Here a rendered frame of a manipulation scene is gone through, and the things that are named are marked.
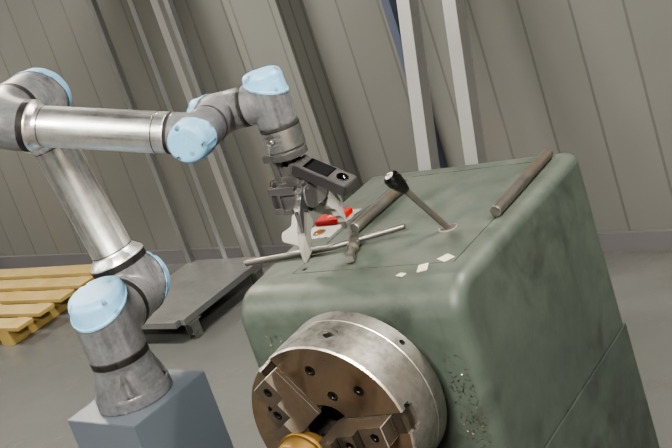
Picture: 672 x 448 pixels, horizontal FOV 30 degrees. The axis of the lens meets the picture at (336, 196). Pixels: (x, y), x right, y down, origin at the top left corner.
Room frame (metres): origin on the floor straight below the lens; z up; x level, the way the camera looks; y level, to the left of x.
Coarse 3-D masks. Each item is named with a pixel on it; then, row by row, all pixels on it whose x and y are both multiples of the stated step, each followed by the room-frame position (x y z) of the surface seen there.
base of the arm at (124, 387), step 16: (144, 352) 2.23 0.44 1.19; (96, 368) 2.22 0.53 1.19; (112, 368) 2.20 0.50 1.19; (128, 368) 2.20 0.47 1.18; (144, 368) 2.22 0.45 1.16; (160, 368) 2.24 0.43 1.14; (96, 384) 2.23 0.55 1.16; (112, 384) 2.20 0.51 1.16; (128, 384) 2.20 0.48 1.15; (144, 384) 2.20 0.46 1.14; (160, 384) 2.22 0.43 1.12; (96, 400) 2.23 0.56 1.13; (112, 400) 2.19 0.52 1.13; (128, 400) 2.19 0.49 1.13; (144, 400) 2.19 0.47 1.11; (112, 416) 2.20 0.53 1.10
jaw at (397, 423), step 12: (408, 408) 1.83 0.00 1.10; (348, 420) 1.86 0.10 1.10; (360, 420) 1.84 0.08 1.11; (372, 420) 1.82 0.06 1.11; (384, 420) 1.80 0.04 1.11; (396, 420) 1.81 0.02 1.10; (408, 420) 1.82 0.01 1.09; (336, 432) 1.83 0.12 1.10; (348, 432) 1.81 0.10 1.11; (360, 432) 1.81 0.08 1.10; (372, 432) 1.79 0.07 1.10; (384, 432) 1.79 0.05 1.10; (396, 432) 1.81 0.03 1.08; (408, 432) 1.81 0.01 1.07; (324, 444) 1.80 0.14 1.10; (336, 444) 1.80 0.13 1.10; (348, 444) 1.80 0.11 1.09; (360, 444) 1.80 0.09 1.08; (372, 444) 1.80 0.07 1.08; (384, 444) 1.78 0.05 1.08
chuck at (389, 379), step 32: (288, 352) 1.91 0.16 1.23; (320, 352) 1.87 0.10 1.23; (352, 352) 1.86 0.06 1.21; (384, 352) 1.88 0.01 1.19; (256, 384) 1.97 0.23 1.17; (320, 384) 1.89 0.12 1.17; (352, 384) 1.85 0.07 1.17; (384, 384) 1.82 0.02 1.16; (416, 384) 1.86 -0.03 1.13; (256, 416) 1.98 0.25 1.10; (320, 416) 1.95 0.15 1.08; (352, 416) 1.86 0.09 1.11; (416, 416) 1.83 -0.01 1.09
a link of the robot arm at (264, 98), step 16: (256, 80) 2.20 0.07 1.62; (272, 80) 2.20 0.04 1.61; (240, 96) 2.22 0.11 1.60; (256, 96) 2.20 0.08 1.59; (272, 96) 2.20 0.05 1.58; (288, 96) 2.22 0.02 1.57; (256, 112) 2.21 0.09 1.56; (272, 112) 2.20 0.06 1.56; (288, 112) 2.21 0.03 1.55; (272, 128) 2.20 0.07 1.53
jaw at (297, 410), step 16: (272, 368) 1.94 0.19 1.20; (272, 384) 1.90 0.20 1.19; (288, 384) 1.91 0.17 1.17; (272, 400) 1.90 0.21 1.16; (288, 400) 1.88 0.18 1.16; (304, 400) 1.90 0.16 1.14; (272, 416) 1.88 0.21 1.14; (288, 416) 1.86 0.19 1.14; (304, 416) 1.87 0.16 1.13; (288, 432) 1.84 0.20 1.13
